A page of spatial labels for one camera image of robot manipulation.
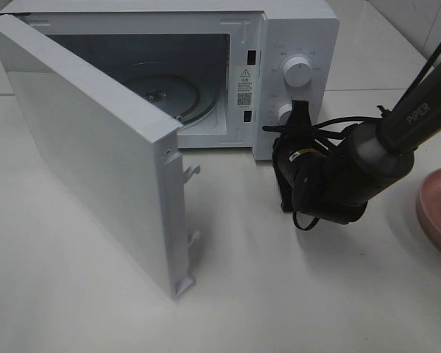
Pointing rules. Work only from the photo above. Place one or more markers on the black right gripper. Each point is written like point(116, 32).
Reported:
point(298, 155)

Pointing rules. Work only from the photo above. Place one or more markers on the pink round plate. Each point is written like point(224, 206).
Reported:
point(428, 207)

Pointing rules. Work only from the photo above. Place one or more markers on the white microwave door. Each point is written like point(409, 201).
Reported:
point(114, 151)

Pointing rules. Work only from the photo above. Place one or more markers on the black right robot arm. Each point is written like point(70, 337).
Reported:
point(329, 171)

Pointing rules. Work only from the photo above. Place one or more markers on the white lower timer knob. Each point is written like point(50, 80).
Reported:
point(283, 113)

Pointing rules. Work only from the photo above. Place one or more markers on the white upper power knob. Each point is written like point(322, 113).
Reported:
point(297, 71)

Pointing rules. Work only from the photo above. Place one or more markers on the white warning label sticker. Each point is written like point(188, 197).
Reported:
point(244, 86)

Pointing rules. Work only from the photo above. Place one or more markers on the white microwave oven body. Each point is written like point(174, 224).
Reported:
point(226, 126)

